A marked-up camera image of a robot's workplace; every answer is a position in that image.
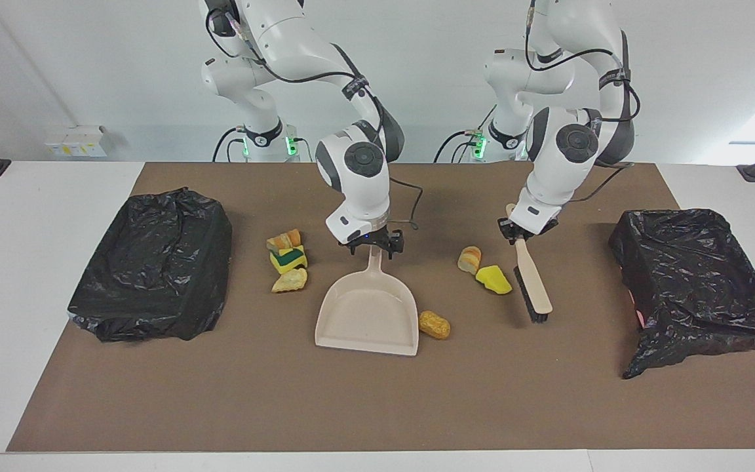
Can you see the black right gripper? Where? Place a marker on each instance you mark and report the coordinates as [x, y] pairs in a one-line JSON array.
[[377, 240]]

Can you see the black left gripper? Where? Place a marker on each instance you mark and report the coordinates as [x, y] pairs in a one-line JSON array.
[[512, 226]]

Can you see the beige brush black bristles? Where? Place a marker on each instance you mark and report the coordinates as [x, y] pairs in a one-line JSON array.
[[533, 275]]

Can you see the plain yellow sponge piece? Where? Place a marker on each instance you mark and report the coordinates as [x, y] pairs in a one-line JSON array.
[[494, 280]]

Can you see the beige plastic dustpan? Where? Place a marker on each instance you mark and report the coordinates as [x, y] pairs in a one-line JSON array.
[[367, 314]]

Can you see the yellow and green sponge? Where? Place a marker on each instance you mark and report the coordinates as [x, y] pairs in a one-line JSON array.
[[289, 261]]

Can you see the pale yellow chip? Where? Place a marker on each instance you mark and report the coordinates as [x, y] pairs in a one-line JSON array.
[[290, 280]]

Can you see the brown toy potato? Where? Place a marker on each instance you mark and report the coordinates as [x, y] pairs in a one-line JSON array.
[[434, 325]]

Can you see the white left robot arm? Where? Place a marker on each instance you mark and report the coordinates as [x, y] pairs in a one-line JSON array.
[[558, 170]]

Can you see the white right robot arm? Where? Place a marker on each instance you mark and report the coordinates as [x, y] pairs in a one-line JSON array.
[[358, 190]]

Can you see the pink bin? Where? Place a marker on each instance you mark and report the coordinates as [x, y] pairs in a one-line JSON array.
[[639, 319]]

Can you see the black bag over pink bin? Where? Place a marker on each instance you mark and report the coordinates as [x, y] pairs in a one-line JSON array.
[[692, 282]]

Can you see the black bag lined bin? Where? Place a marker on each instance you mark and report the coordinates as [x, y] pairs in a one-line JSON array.
[[154, 275]]

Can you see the orange striped toy croissant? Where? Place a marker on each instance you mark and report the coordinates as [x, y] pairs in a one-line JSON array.
[[284, 239]]

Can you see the brown table mat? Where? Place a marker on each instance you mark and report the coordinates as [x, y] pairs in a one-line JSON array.
[[377, 406]]

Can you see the white wall socket box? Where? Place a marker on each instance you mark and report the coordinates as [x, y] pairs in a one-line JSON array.
[[76, 141]]

